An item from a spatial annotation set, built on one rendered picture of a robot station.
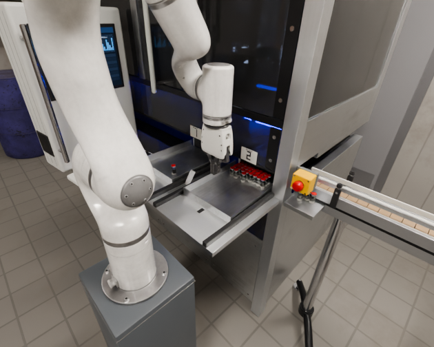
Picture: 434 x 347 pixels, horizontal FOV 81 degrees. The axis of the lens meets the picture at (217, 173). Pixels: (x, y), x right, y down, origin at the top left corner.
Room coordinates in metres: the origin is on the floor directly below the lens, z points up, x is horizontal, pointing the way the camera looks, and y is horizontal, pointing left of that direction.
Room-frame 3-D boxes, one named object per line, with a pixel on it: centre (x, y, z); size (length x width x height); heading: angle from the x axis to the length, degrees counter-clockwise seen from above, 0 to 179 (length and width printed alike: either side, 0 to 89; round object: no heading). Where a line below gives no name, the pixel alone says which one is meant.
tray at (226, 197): (0.90, -0.07, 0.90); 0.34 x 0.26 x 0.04; 138
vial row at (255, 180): (0.98, -0.15, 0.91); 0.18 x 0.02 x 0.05; 48
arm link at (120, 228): (0.50, 0.26, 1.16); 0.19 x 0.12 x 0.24; 46
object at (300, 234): (1.90, 0.14, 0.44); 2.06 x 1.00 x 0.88; 47
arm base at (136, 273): (0.48, 0.23, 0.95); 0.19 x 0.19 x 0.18
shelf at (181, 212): (0.97, 0.10, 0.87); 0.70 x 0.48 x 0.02; 47
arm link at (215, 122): (0.71, 0.00, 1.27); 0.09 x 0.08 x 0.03; 47
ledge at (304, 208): (0.84, -0.38, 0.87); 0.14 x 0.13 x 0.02; 137
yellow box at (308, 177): (0.82, -0.34, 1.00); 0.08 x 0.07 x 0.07; 137
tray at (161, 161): (1.13, 0.18, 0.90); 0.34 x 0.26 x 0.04; 137
